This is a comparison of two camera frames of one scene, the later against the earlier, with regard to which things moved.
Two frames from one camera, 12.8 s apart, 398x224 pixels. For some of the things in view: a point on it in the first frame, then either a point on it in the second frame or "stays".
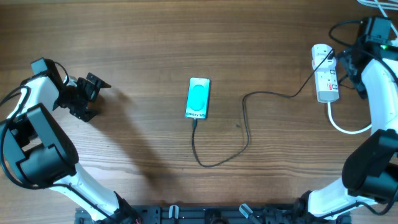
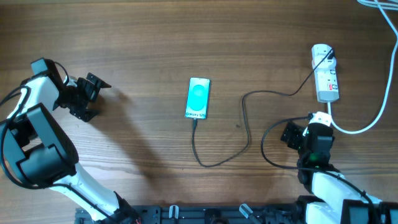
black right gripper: [358, 86] → [296, 134]
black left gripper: [90, 91] stays
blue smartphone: [198, 99] stays
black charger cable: [245, 115] stays
